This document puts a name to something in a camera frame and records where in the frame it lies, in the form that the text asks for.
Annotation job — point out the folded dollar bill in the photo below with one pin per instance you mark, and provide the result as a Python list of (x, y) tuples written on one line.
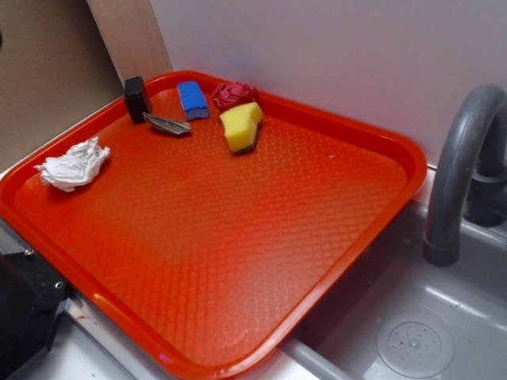
[(169, 126)]

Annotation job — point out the white crumpled paper towel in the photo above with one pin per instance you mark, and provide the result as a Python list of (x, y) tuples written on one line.
[(79, 166)]

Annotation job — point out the red crumpled paper ball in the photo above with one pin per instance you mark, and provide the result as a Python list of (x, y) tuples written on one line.
[(232, 94)]

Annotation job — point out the yellow sponge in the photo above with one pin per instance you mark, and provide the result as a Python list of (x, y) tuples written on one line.
[(240, 125)]

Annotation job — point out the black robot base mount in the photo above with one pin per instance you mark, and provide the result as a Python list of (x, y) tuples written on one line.
[(33, 298)]

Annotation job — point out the grey plastic sink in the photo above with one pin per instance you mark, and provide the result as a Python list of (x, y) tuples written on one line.
[(392, 315)]

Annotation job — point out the black box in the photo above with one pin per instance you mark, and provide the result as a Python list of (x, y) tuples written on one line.
[(136, 99)]

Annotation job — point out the orange plastic tray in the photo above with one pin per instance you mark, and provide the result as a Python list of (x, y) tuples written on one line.
[(207, 259)]

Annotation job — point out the blue sponge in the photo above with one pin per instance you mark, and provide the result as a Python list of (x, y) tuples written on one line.
[(193, 101)]

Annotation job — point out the light wooden board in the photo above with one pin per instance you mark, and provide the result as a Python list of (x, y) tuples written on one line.
[(132, 37)]

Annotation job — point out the grey curved faucet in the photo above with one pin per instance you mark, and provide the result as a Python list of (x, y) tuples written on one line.
[(470, 180)]

